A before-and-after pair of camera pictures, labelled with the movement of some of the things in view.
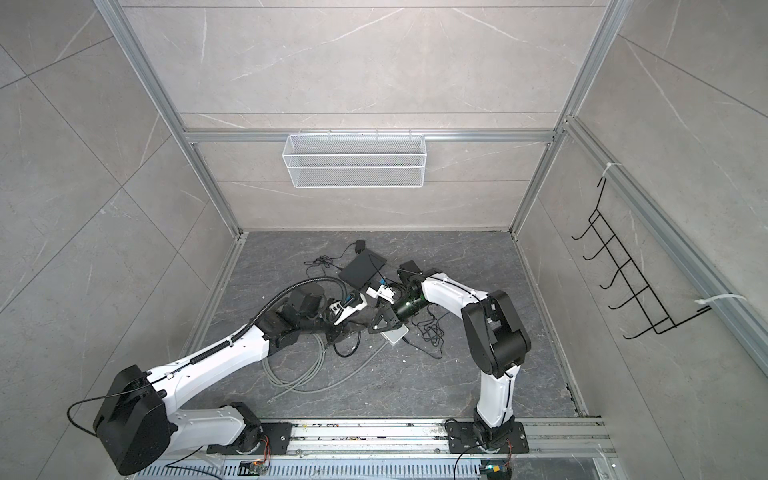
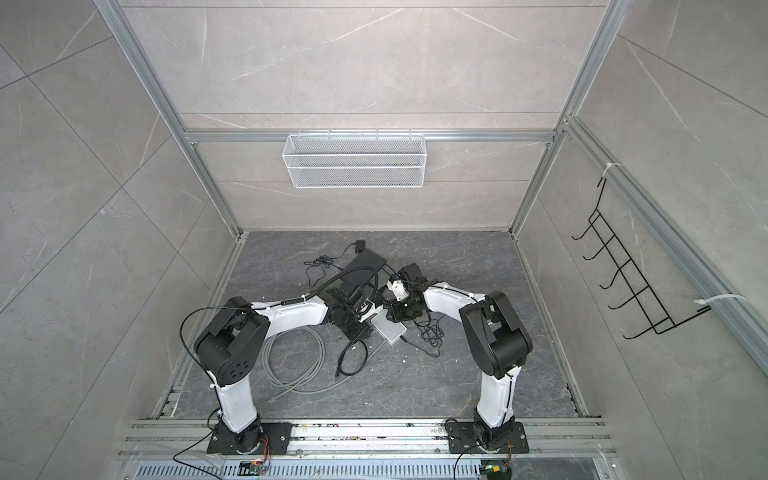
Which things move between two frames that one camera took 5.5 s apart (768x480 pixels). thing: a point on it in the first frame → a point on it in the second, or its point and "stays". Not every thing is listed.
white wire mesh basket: (355, 161) stays
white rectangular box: (394, 336) stays
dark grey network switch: (363, 269) stays
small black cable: (347, 355) → (339, 370)
